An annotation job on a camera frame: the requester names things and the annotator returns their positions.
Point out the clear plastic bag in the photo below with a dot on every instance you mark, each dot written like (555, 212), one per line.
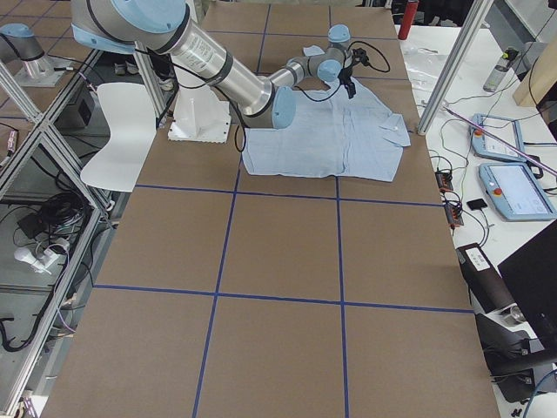
(423, 67)

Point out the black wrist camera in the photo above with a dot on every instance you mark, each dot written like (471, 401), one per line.
(359, 56)

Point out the near blue teach pendant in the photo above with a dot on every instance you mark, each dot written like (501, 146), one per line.
(515, 192)

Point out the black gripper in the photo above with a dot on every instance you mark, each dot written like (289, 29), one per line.
(346, 76)

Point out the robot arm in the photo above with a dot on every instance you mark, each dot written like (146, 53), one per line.
(166, 28)

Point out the white camera mast pedestal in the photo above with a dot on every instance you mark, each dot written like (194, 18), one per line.
(199, 116)

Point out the light blue button-up shirt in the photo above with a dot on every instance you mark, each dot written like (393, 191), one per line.
(331, 134)

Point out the black monitor screen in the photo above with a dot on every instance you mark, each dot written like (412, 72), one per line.
(530, 276)

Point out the red cylindrical bottle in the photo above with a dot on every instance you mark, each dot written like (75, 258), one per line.
(408, 19)

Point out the orange black relay module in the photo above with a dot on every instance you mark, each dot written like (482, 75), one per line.
(444, 181)

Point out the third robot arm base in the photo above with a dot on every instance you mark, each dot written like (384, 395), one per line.
(18, 43)

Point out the grey water bottle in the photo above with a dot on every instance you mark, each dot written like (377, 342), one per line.
(501, 68)

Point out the white plastic chair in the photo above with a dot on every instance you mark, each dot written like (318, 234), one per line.
(131, 118)

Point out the white power strip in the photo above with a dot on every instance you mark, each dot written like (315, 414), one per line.
(42, 262)

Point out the aluminium frame post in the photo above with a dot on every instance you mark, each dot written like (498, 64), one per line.
(461, 46)

